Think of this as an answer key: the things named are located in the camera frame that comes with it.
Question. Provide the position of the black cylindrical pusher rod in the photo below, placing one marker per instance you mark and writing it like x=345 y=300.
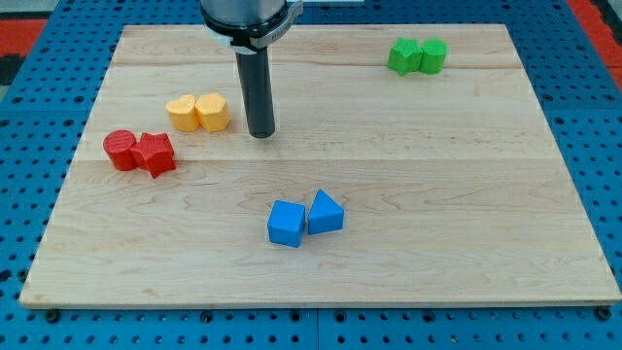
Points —
x=254 y=76

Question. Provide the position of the yellow hexagon block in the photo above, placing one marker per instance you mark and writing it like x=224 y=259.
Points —
x=212 y=112

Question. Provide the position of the red star block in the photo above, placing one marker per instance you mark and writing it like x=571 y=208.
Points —
x=154 y=153

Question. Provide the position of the green star block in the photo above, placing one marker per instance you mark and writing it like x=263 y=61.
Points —
x=405 y=56

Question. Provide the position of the yellow heart block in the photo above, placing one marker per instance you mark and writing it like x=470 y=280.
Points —
x=181 y=113

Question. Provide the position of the red cylinder block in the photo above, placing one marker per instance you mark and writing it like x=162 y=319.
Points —
x=118 y=145

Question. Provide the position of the blue cube block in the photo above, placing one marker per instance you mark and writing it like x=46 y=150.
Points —
x=286 y=223

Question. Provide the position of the blue triangle block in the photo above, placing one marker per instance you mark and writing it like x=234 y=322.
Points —
x=325 y=215

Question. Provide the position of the green cylinder block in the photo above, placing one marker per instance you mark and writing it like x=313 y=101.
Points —
x=434 y=52

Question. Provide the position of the light wooden board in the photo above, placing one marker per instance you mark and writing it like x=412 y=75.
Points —
x=411 y=166

